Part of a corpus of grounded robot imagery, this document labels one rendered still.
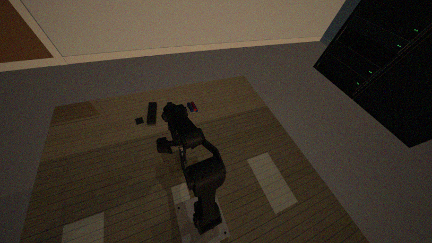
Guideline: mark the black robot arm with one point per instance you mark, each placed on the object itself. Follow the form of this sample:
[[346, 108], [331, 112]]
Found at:
[[203, 177]]

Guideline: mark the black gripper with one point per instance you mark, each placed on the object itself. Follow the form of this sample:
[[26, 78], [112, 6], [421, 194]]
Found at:
[[163, 145]]

